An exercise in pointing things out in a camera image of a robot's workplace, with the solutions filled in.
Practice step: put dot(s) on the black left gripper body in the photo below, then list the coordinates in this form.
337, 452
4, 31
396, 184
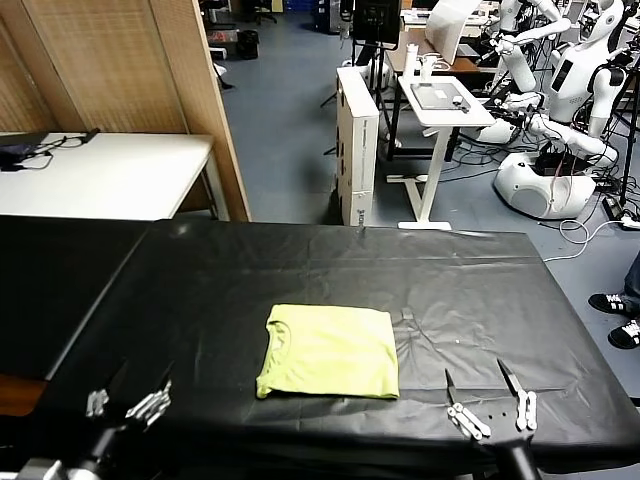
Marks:
110, 445

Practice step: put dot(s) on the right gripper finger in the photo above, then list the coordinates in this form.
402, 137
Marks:
467, 422
526, 410

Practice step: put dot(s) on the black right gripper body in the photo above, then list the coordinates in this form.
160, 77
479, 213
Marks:
505, 430

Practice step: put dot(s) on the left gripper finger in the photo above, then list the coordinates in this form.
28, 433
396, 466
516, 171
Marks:
150, 402
97, 402

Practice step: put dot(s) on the yellow-green t-shirt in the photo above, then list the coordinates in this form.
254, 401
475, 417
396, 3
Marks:
330, 350

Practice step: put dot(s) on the black side table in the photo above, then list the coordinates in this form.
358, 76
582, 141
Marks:
50, 290

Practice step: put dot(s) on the black white sneaker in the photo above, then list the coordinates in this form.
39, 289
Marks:
625, 335
607, 303

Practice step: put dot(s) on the glossy black table cover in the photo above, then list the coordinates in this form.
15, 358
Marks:
300, 270

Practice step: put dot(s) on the white power adapter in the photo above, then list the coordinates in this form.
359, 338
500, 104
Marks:
630, 220

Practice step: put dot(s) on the black power strip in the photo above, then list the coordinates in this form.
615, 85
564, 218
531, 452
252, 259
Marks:
612, 205

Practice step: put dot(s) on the white table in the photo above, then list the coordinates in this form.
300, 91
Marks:
125, 170

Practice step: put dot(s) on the black pouch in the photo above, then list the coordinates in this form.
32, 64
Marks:
15, 152

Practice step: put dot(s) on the black tripod stand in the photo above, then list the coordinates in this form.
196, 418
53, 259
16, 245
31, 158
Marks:
627, 165

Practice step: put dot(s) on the tall white cardboard box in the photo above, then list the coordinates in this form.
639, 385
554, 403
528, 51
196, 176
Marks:
357, 150

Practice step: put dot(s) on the white standing desk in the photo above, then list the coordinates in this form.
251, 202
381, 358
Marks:
450, 119

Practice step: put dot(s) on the small black device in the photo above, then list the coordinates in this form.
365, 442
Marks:
460, 101

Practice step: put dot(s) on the grey laptop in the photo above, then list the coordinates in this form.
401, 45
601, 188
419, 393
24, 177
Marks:
435, 97

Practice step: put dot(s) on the white humanoid robot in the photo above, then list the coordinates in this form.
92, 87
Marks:
520, 67
575, 85

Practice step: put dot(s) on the wooden folding screen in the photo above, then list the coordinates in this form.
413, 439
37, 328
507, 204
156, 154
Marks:
125, 65

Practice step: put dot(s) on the brown wooden desk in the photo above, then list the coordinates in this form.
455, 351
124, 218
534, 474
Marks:
470, 64

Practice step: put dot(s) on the white cup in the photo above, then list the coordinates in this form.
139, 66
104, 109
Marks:
426, 69

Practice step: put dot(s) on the white bottle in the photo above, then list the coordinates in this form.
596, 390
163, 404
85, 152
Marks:
411, 62

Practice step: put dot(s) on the black bin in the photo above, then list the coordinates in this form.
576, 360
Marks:
247, 44

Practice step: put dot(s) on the white curved panel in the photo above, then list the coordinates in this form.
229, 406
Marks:
442, 30

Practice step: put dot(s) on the black monitor on stand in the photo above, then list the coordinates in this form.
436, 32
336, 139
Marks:
375, 20

